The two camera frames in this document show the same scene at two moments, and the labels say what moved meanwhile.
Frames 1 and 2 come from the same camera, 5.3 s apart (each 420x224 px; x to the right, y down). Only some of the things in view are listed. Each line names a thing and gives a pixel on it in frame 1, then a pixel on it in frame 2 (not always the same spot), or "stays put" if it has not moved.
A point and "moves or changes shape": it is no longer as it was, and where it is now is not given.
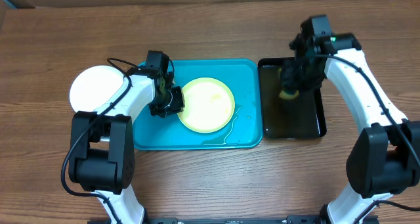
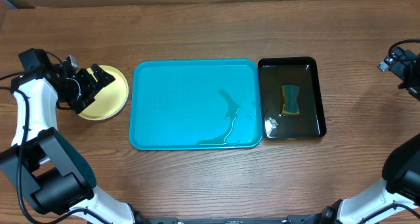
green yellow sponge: (284, 95) moves or changes shape
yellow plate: (209, 105) → (111, 99)
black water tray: (300, 117) stays put
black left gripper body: (172, 103) → (72, 94)
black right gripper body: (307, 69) → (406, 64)
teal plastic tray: (243, 132) stays put
